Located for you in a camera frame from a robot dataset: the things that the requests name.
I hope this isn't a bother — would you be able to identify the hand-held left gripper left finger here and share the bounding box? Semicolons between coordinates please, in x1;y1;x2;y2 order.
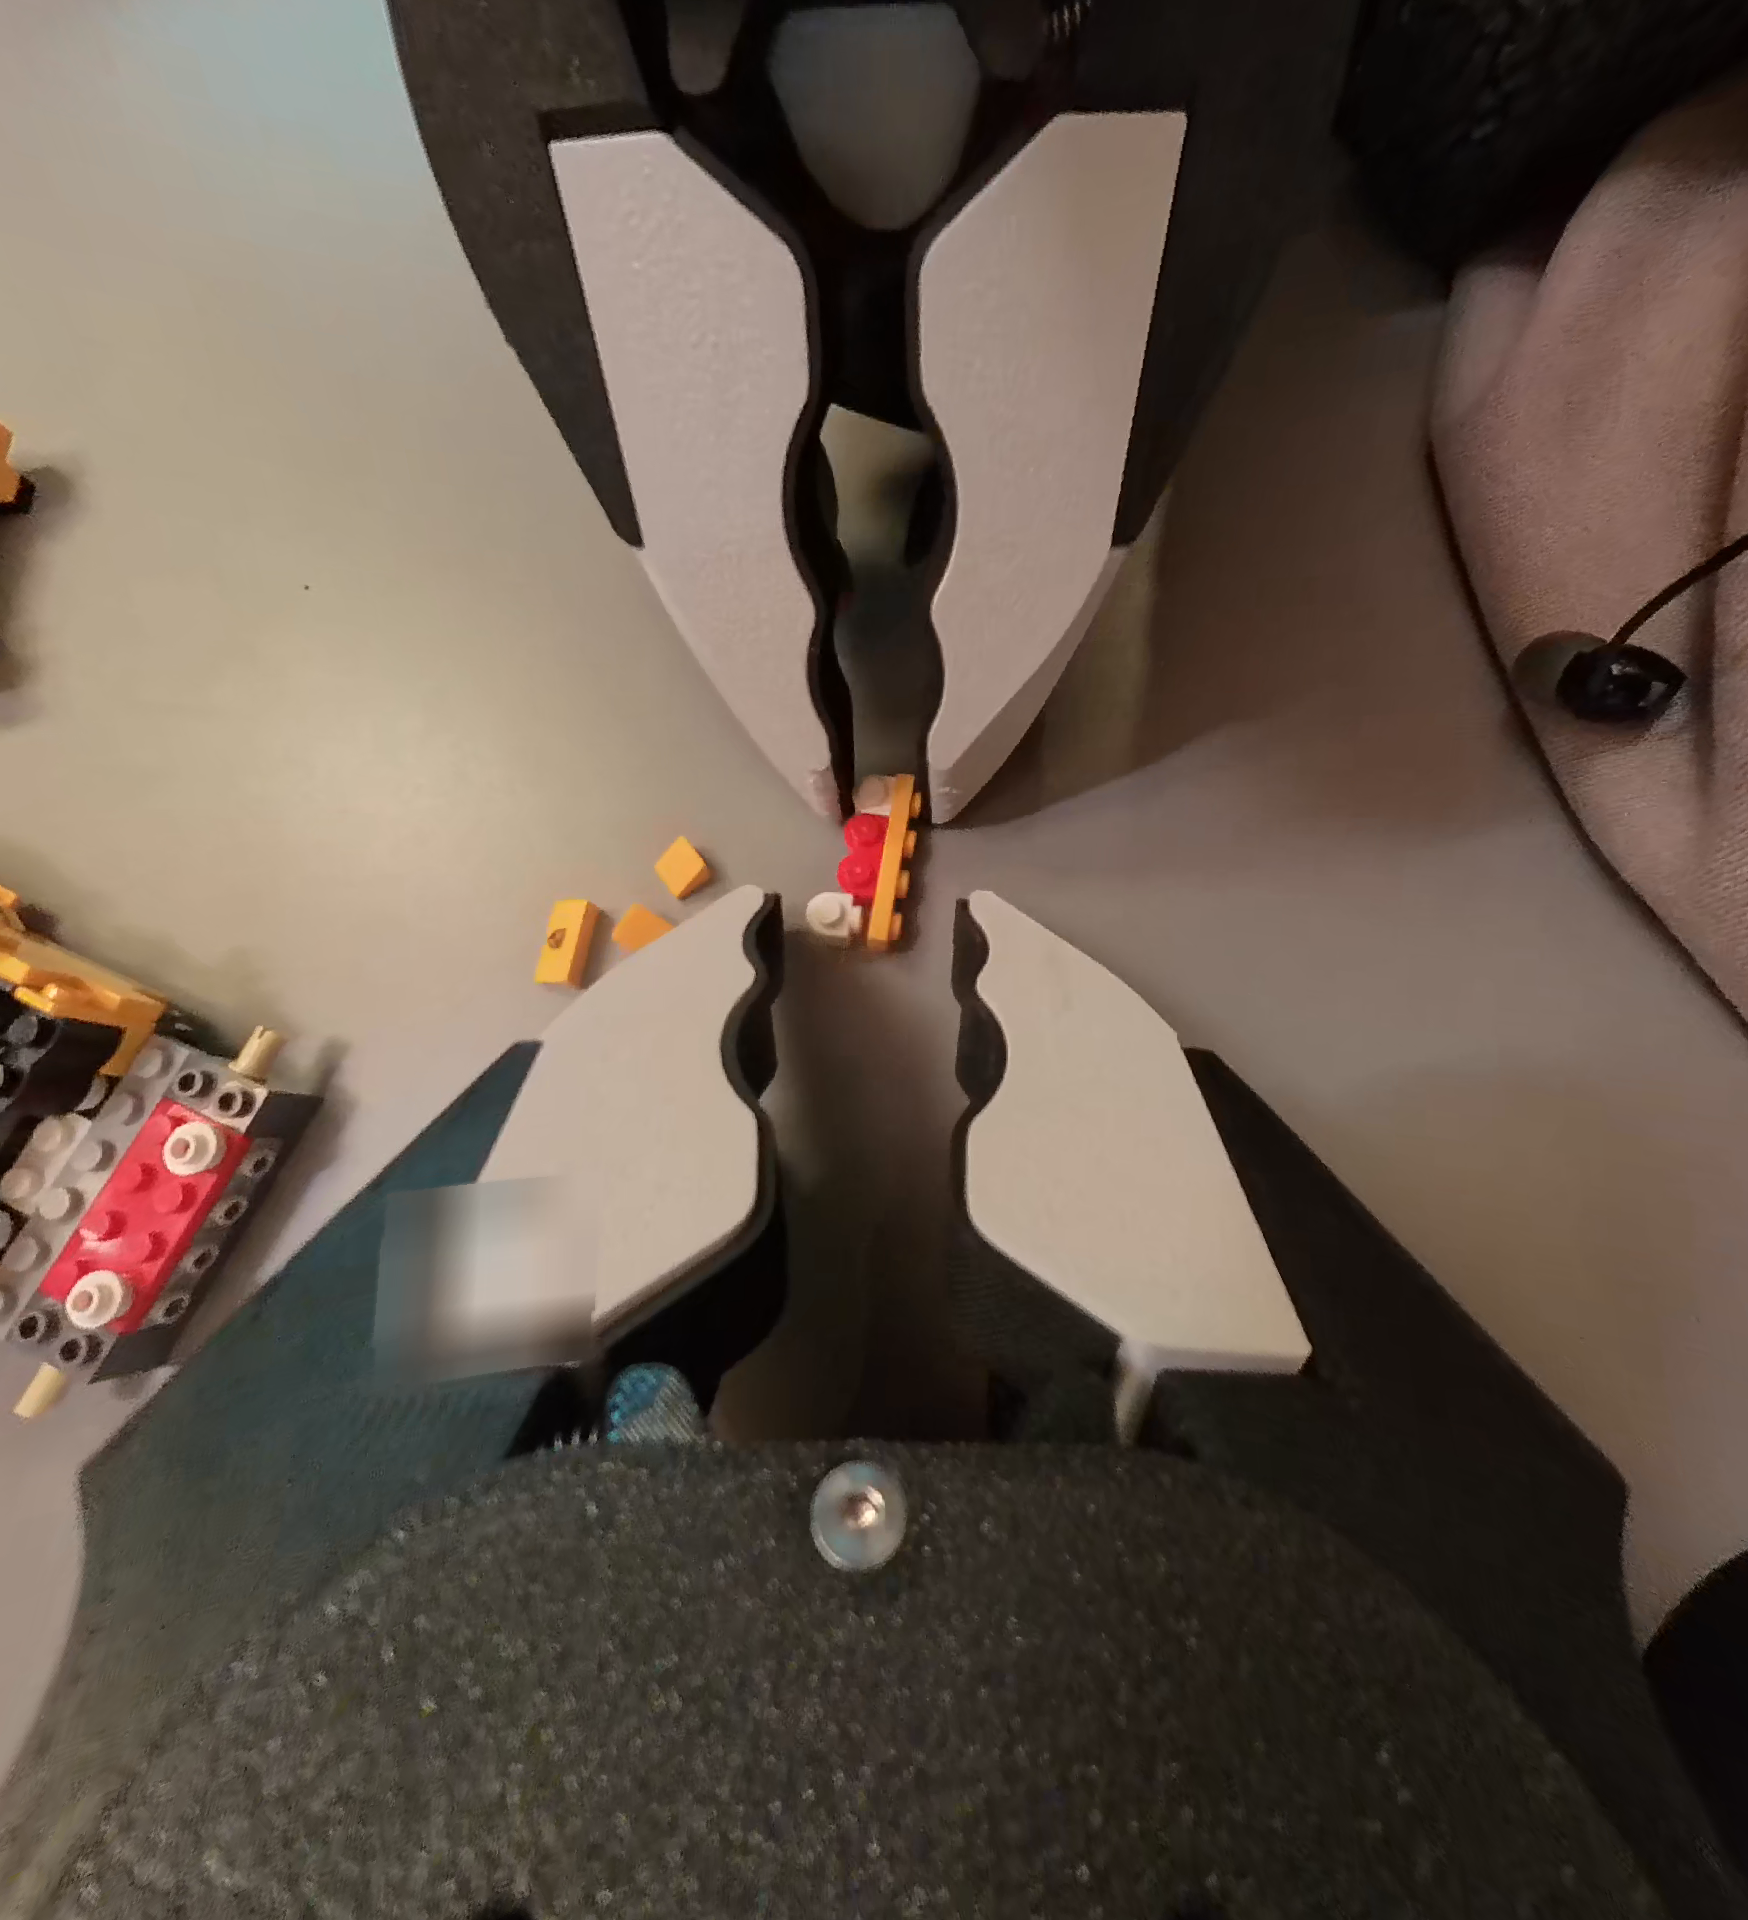
471;884;794;1419

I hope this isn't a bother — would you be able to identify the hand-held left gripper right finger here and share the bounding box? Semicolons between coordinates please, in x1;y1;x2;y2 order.
953;889;1315;1444

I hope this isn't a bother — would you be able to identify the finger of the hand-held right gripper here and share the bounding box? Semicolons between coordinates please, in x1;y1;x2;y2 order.
545;128;855;822
904;110;1190;826

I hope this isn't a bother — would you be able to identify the orange and red lego assembly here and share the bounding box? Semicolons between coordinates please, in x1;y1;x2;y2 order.
806;772;924;956

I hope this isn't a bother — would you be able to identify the yellow lego car model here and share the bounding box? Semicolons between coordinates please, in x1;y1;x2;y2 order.
0;847;324;1419

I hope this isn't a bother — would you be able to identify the person's beige sweater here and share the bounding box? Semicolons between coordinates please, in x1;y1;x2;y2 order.
1430;45;1748;1118

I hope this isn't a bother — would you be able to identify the black wired earbud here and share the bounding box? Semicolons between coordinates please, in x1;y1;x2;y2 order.
1510;480;1748;733

